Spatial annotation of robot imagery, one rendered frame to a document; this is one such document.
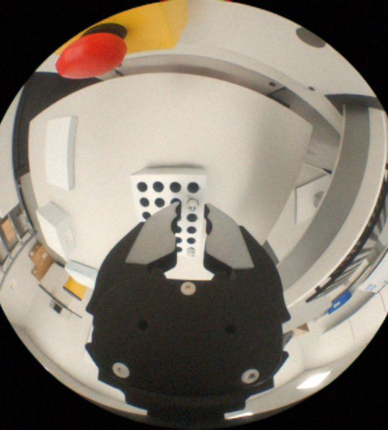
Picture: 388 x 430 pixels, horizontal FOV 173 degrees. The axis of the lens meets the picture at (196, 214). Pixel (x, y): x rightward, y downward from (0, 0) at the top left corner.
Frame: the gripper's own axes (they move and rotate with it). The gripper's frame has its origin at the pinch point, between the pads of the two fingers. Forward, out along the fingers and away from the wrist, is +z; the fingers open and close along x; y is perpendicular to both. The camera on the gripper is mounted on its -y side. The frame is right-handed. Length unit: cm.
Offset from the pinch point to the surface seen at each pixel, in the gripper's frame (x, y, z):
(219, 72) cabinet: 2.9, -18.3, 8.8
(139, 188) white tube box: -6.3, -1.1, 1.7
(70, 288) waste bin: -187, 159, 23
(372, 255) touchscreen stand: 124, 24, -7
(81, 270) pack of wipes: -35.1, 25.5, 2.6
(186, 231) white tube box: -0.7, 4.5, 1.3
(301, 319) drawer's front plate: 22.5, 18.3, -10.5
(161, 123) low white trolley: -4.3, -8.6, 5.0
